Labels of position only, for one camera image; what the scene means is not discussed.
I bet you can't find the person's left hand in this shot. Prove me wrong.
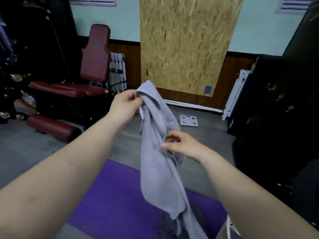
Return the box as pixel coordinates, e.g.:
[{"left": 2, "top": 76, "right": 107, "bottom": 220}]
[{"left": 106, "top": 89, "right": 146, "bottom": 133}]

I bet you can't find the person's right hand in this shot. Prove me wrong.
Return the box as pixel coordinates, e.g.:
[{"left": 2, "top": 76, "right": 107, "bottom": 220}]
[{"left": 160, "top": 130, "right": 212, "bottom": 164}]

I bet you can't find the whitish grey towel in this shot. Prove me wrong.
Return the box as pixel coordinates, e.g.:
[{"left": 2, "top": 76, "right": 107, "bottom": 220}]
[{"left": 135, "top": 80, "right": 209, "bottom": 239}]

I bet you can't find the dark grey towel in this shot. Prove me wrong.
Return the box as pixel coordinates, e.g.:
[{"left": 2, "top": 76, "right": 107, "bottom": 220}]
[{"left": 156, "top": 202, "right": 207, "bottom": 239}]

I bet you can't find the white perforated laundry basket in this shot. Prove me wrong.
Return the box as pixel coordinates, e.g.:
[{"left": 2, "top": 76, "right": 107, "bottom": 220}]
[{"left": 215, "top": 214, "right": 244, "bottom": 239}]

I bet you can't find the person's right forearm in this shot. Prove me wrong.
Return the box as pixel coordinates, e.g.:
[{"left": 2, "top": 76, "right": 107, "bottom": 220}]
[{"left": 199, "top": 149, "right": 319, "bottom": 239}]

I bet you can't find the person's left forearm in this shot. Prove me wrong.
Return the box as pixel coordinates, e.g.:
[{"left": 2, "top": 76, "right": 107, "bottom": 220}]
[{"left": 0, "top": 114, "right": 123, "bottom": 239}]

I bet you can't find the white bathroom scale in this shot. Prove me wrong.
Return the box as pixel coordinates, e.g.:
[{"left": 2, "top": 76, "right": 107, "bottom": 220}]
[{"left": 180, "top": 115, "right": 199, "bottom": 127}]

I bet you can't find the red bench seat pad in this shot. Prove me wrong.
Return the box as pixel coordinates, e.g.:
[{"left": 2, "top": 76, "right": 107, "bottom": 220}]
[{"left": 28, "top": 81, "right": 115, "bottom": 98}]

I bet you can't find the red bench backrest pad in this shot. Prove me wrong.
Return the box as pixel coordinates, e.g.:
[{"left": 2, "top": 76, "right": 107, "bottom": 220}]
[{"left": 80, "top": 24, "right": 112, "bottom": 84}]

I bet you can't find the red padded gym roller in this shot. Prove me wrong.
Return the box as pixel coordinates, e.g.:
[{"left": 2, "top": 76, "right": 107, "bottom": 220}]
[{"left": 26, "top": 114, "right": 82, "bottom": 143}]

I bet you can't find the purple yoga mat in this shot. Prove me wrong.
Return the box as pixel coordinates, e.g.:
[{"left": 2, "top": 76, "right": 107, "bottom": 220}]
[{"left": 66, "top": 158, "right": 229, "bottom": 239}]

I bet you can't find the red padded gym machine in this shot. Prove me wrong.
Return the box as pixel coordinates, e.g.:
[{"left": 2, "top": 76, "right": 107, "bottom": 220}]
[{"left": 0, "top": 0, "right": 83, "bottom": 125}]

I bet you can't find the white vertical frame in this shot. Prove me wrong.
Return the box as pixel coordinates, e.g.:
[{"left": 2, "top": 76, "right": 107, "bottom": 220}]
[{"left": 221, "top": 69, "right": 251, "bottom": 121}]

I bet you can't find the beige wall board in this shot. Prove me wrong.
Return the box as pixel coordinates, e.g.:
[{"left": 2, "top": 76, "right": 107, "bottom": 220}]
[{"left": 139, "top": 0, "right": 245, "bottom": 98}]

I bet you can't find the grey louvred wall vent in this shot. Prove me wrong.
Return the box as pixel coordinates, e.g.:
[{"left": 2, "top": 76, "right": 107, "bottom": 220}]
[
  {"left": 68, "top": 0, "right": 117, "bottom": 7},
  {"left": 275, "top": 0, "right": 315, "bottom": 16}
]

